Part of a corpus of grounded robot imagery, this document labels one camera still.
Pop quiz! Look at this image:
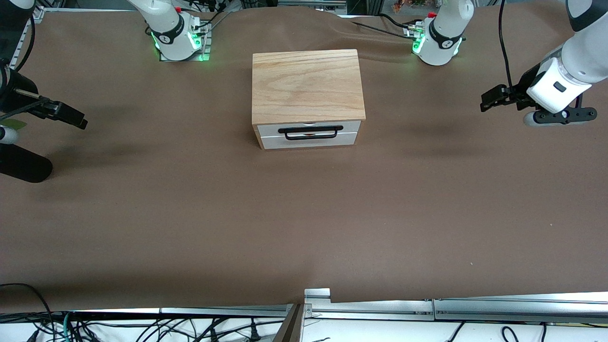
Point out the perforated metal side rail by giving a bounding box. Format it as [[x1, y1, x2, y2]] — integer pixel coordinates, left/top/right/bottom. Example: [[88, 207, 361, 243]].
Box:
[[9, 7, 46, 68]]

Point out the grey-brown diagonal bar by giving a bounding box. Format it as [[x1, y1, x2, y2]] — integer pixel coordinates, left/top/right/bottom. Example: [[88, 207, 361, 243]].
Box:
[[272, 304, 305, 342]]

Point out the black metal drawer handle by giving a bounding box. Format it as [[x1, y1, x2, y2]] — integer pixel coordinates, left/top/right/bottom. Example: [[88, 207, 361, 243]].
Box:
[[278, 125, 344, 142]]

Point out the brown table cover sheet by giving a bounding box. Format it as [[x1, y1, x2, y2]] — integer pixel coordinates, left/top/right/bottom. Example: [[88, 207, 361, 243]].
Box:
[[0, 5, 608, 315]]

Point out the wooden drawer cabinet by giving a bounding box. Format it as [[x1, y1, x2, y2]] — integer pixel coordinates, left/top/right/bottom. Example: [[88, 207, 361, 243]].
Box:
[[252, 49, 367, 151]]

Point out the black cylindrical vase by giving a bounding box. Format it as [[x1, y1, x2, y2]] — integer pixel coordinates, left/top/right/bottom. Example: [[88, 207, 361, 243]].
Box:
[[0, 142, 53, 184]]

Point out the long aluminium rail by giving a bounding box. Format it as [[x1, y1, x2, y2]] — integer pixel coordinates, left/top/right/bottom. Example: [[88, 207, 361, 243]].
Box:
[[433, 291, 608, 325]]

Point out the black cable on cover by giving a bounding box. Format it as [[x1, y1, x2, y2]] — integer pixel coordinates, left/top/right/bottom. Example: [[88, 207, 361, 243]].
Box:
[[351, 13, 413, 35]]

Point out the thin aluminium rail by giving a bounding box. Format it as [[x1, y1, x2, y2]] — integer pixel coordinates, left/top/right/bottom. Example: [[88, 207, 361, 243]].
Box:
[[159, 304, 296, 318]]

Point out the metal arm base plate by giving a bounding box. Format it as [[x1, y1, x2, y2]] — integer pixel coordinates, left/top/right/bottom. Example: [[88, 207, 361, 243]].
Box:
[[159, 21, 211, 62]]

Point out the notched aluminium rail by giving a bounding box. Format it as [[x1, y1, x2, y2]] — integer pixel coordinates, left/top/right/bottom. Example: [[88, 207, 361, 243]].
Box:
[[304, 288, 436, 322]]

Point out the black looping cable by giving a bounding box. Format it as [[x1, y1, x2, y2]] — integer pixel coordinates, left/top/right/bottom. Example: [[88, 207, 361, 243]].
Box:
[[0, 283, 56, 342]]

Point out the tangled black cable bundle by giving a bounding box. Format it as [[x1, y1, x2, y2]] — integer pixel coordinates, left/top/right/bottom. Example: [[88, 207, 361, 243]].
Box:
[[0, 313, 286, 342]]

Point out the white drawer front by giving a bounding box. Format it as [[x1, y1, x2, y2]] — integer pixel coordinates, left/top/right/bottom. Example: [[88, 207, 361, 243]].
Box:
[[261, 133, 358, 151]]

